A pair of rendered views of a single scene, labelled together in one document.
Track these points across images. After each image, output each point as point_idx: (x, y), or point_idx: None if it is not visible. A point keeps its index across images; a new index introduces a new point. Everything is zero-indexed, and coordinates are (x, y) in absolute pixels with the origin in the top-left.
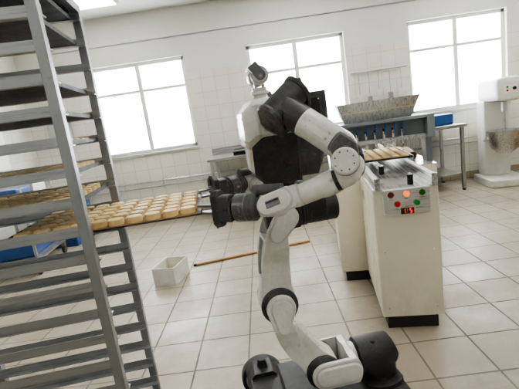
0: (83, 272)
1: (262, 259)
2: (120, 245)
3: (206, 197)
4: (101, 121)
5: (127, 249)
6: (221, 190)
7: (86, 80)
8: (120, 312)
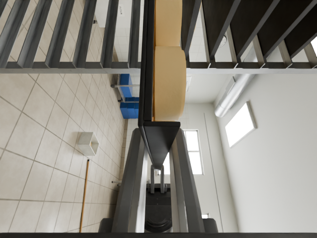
0: (91, 23)
1: None
2: (108, 60)
3: (150, 178)
4: (255, 68)
5: (100, 63)
6: (157, 207)
7: (299, 62)
8: (26, 44)
